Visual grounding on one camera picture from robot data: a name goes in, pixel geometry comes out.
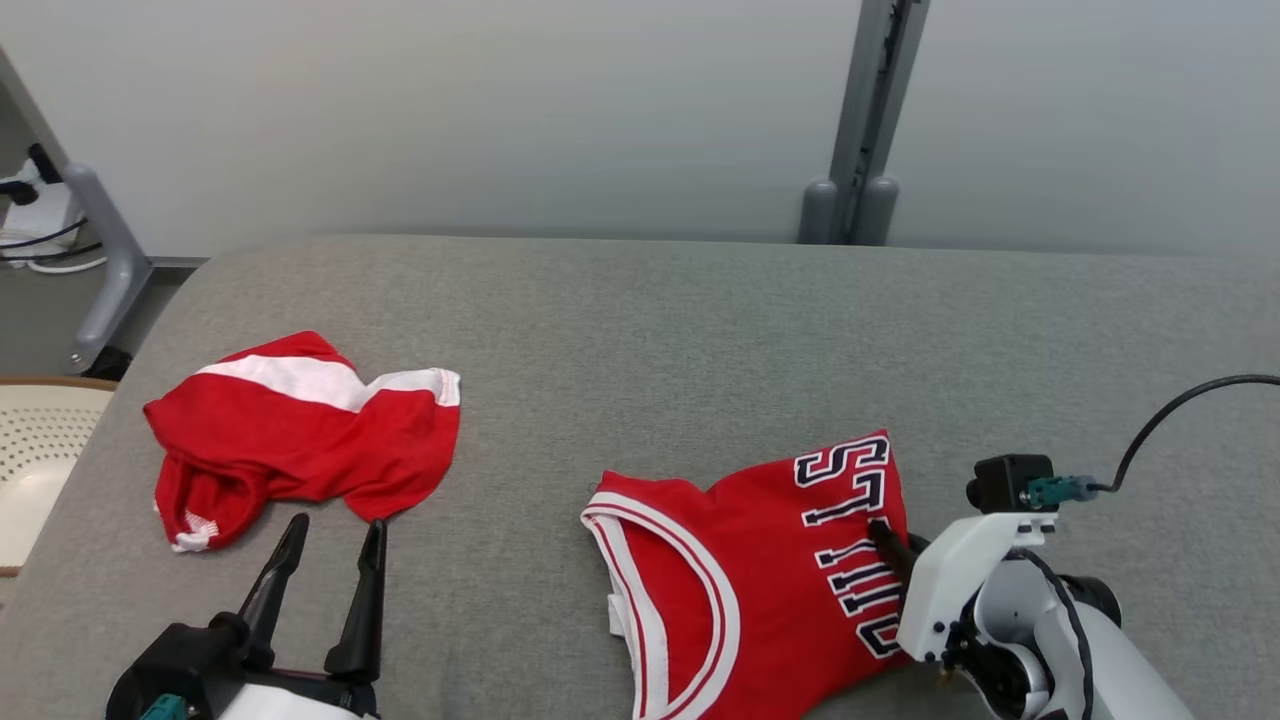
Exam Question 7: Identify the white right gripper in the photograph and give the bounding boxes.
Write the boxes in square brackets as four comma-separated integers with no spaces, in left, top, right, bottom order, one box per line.
[866,510,1061,666]

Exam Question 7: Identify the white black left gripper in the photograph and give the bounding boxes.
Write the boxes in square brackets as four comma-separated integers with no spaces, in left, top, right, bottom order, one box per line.
[215,513,389,720]

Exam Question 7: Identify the red Bulls basketball jersey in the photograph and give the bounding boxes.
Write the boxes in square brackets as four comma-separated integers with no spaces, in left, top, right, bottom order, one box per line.
[580,430,916,720]

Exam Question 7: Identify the red shorts with white band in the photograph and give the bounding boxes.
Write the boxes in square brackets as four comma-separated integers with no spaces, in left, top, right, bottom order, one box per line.
[143,330,463,554]

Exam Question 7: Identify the white perforated laundry basket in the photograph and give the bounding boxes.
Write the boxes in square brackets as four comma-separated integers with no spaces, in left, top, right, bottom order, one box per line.
[0,377,119,578]

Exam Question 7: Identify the grey metal partition leg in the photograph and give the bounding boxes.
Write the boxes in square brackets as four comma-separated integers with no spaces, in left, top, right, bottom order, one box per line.
[0,45,153,373]

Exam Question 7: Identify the white power strip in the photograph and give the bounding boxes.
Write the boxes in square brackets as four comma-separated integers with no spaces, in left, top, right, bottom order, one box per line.
[0,180,83,263]

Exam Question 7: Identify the teal right camera connector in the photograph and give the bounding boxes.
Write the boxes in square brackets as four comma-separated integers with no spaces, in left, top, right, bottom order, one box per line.
[1025,475,1099,511]

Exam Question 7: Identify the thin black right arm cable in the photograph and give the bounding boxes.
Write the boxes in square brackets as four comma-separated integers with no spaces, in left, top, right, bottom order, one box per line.
[1015,548,1093,720]

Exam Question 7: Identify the black right camera cable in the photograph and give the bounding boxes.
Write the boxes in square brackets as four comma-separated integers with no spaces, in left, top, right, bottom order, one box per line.
[1090,373,1280,496]

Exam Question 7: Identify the grey metal partition post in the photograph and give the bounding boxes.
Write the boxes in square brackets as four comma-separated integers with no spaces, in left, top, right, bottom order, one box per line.
[797,0,931,246]

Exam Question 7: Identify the black cable bundle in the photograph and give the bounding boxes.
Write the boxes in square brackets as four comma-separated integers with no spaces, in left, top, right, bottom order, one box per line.
[0,218,103,263]

